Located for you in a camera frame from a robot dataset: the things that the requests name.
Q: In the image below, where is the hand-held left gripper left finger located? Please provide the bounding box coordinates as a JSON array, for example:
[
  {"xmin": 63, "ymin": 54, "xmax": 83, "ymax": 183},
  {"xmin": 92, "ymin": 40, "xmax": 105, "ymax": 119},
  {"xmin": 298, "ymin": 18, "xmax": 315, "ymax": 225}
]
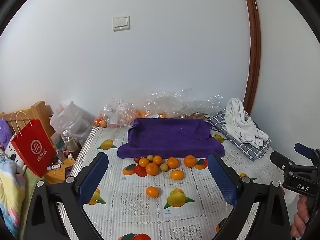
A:
[{"xmin": 24, "ymin": 152, "xmax": 109, "ymax": 240}]

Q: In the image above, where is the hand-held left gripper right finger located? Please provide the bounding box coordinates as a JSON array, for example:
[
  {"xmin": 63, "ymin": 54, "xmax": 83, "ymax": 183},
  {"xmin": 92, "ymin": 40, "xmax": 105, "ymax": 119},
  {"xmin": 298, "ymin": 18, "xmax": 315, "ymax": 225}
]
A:
[{"xmin": 207, "ymin": 152, "xmax": 292, "ymax": 240}]

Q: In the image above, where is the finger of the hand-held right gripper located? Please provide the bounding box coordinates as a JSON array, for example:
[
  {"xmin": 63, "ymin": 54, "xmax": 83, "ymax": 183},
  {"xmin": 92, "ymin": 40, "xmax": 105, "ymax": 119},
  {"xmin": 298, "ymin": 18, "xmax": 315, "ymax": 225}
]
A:
[
  {"xmin": 294, "ymin": 143, "xmax": 320, "ymax": 159},
  {"xmin": 270, "ymin": 151, "xmax": 298, "ymax": 171}
]

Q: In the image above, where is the large orange with green stem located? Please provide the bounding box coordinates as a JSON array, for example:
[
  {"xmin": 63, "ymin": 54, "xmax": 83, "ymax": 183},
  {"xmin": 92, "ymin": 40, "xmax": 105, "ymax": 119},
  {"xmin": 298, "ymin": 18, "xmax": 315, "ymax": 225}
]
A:
[{"xmin": 183, "ymin": 155, "xmax": 197, "ymax": 168}]

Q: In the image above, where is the oval smooth orange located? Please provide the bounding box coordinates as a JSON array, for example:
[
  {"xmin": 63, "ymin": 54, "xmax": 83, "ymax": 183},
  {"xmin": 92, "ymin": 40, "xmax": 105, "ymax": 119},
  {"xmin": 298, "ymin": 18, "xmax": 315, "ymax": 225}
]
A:
[{"xmin": 170, "ymin": 170, "xmax": 185, "ymax": 181}]

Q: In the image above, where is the large rough-skinned orange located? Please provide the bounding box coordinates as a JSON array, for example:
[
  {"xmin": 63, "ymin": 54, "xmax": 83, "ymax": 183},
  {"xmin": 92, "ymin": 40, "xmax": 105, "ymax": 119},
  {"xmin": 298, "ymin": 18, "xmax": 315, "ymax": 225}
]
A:
[{"xmin": 166, "ymin": 157, "xmax": 180, "ymax": 169}]

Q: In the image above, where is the person's right hand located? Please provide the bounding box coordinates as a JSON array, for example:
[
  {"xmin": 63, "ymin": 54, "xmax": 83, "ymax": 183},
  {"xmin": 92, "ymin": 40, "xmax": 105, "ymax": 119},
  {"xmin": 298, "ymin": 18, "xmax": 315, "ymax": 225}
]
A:
[{"xmin": 291, "ymin": 195, "xmax": 311, "ymax": 238}]

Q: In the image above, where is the grey checked cloth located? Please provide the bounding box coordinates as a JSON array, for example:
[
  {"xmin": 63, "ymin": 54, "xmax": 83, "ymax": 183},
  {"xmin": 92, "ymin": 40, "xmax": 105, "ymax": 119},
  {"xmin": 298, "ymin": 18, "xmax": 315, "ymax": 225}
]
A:
[{"xmin": 209, "ymin": 110, "xmax": 272, "ymax": 162}]

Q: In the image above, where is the wooden side table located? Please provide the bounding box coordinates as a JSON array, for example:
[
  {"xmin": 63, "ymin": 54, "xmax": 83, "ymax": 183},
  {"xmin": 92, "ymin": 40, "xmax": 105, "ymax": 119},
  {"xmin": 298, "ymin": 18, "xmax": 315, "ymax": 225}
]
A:
[{"xmin": 44, "ymin": 152, "xmax": 75, "ymax": 184}]

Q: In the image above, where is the clear plastic bottle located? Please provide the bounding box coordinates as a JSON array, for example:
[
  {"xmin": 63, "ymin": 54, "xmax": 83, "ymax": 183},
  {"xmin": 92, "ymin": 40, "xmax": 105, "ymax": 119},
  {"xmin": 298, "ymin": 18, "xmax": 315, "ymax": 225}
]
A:
[{"xmin": 62, "ymin": 129, "xmax": 78, "ymax": 153}]

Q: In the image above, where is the fruit print lace tablecloth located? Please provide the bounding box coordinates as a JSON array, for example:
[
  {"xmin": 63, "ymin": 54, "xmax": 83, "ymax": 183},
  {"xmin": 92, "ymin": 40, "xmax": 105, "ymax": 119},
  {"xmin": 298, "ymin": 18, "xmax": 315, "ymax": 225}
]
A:
[{"xmin": 59, "ymin": 115, "xmax": 292, "ymax": 240}]

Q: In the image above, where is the white striped towel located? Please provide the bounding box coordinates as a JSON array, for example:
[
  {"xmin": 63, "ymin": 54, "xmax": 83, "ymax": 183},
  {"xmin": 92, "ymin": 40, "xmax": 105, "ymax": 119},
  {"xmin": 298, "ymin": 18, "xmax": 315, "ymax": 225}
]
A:
[{"xmin": 222, "ymin": 97, "xmax": 269, "ymax": 148}]

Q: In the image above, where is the white plastic bag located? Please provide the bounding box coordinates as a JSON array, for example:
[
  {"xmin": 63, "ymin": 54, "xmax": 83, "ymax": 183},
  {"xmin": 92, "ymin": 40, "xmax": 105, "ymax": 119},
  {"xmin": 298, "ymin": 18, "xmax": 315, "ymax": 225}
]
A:
[{"xmin": 50, "ymin": 100, "xmax": 93, "ymax": 143}]

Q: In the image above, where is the red paper bag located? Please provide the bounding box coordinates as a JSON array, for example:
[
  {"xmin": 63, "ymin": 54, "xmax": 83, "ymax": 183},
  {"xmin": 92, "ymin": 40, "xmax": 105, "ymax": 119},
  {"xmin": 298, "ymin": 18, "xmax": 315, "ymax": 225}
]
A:
[{"xmin": 10, "ymin": 112, "xmax": 57, "ymax": 178}]

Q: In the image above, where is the purple towel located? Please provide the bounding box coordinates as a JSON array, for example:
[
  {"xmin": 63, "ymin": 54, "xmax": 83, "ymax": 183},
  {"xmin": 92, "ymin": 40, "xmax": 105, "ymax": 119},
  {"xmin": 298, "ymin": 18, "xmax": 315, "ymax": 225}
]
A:
[{"xmin": 117, "ymin": 118, "xmax": 225, "ymax": 159}]

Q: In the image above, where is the clear plastic bag of oranges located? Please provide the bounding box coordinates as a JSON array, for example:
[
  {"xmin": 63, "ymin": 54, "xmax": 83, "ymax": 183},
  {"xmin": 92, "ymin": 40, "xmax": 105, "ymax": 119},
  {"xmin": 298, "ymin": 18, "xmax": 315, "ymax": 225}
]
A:
[
  {"xmin": 135, "ymin": 92, "xmax": 180, "ymax": 119},
  {"xmin": 93, "ymin": 99, "xmax": 137, "ymax": 128}
]

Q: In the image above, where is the clear plastic bag of longans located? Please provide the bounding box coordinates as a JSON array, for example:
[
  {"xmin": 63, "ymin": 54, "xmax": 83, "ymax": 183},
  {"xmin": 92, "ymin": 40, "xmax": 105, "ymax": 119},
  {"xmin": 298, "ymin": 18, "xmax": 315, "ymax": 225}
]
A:
[{"xmin": 175, "ymin": 89, "xmax": 224, "ymax": 120}]

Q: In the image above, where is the pastel printed blanket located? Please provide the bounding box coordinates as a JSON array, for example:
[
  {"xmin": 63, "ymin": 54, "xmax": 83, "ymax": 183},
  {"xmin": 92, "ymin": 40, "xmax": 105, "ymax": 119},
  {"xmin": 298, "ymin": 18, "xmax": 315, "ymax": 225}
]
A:
[{"xmin": 0, "ymin": 150, "xmax": 27, "ymax": 238}]

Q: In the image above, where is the purple patterned bag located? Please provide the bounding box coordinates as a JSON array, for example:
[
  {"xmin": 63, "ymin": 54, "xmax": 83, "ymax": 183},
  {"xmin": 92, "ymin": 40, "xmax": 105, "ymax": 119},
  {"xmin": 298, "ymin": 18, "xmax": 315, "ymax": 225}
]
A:
[{"xmin": 0, "ymin": 119, "xmax": 13, "ymax": 150}]

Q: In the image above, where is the wooden furniture frame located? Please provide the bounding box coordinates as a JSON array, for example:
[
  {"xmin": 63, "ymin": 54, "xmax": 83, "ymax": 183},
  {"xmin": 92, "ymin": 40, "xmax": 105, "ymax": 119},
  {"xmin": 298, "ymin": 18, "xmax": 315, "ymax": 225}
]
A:
[{"xmin": 0, "ymin": 101, "xmax": 55, "ymax": 135}]

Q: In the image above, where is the brown wooden door frame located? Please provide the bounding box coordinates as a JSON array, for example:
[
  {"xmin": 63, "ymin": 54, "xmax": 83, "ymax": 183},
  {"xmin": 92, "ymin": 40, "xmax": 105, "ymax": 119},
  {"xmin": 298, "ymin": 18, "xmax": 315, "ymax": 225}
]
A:
[{"xmin": 241, "ymin": 0, "xmax": 262, "ymax": 110}]

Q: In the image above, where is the white light switch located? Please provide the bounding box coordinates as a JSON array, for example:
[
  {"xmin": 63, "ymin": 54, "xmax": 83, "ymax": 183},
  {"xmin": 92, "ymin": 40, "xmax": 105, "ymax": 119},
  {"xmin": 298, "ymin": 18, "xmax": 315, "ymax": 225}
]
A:
[{"xmin": 113, "ymin": 15, "xmax": 131, "ymax": 32}]

